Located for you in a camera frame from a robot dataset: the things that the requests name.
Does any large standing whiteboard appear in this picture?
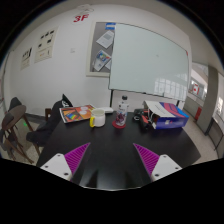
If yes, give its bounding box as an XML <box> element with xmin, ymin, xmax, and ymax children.
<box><xmin>108</xmin><ymin>22</ymin><xmax>190</xmax><ymax>108</ymax></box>

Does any flat round red coaster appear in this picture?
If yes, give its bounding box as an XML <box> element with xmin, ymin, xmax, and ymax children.
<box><xmin>111</xmin><ymin>119</ymin><xmax>128</xmax><ymax>130</ymax></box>

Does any grey wall notice board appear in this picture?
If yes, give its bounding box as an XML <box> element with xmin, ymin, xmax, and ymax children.
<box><xmin>85</xmin><ymin>21</ymin><xmax>117</xmax><ymax>78</ymax></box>

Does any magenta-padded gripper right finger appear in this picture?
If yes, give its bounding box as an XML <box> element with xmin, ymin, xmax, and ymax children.
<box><xmin>132</xmin><ymin>143</ymin><xmax>183</xmax><ymax>183</ymax></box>

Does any blue and red cardboard box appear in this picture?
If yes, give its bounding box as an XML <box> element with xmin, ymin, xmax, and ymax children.
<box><xmin>143</xmin><ymin>100</ymin><xmax>190</xmax><ymax>130</ymax></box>

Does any small white wall poster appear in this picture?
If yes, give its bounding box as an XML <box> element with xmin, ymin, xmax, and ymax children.
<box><xmin>20</xmin><ymin>47</ymin><xmax>34</xmax><ymax>70</ymax></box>

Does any group of wooden chairs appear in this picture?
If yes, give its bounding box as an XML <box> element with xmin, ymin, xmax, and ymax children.
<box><xmin>0</xmin><ymin>96</ymin><xmax>36</xmax><ymax>164</ymax></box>

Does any flat white case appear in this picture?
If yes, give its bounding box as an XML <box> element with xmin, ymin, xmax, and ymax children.
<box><xmin>98</xmin><ymin>106</ymin><xmax>115</xmax><ymax>115</ymax></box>

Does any white mug with yellow handle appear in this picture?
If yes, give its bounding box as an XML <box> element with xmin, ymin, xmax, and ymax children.
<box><xmin>89</xmin><ymin>108</ymin><xmax>107</xmax><ymax>129</ymax></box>

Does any clear black-capped drink bottle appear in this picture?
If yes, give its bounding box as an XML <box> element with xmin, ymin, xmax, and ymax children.
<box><xmin>115</xmin><ymin>95</ymin><xmax>130</xmax><ymax>128</ymax></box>

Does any black and red handheld device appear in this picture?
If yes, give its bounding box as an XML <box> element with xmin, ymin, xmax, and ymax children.
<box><xmin>133</xmin><ymin>108</ymin><xmax>153</xmax><ymax>129</ymax></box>

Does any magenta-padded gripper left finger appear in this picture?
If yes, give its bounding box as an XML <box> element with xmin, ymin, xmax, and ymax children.
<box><xmin>39</xmin><ymin>142</ymin><xmax>92</xmax><ymax>183</ymax></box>

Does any red fire extinguisher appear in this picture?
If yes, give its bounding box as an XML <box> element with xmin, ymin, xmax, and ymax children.
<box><xmin>194</xmin><ymin>106</ymin><xmax>203</xmax><ymax>123</ymax></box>

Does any colourful printed book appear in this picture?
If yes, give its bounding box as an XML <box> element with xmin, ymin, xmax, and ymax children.
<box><xmin>59</xmin><ymin>104</ymin><xmax>97</xmax><ymax>124</ymax></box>

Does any red wall sign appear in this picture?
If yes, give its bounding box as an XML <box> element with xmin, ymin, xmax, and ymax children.
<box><xmin>72</xmin><ymin>13</ymin><xmax>90</xmax><ymax>24</ymax></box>

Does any large white wall poster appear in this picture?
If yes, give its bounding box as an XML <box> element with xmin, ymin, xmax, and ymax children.
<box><xmin>33</xmin><ymin>28</ymin><xmax>58</xmax><ymax>64</ymax></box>

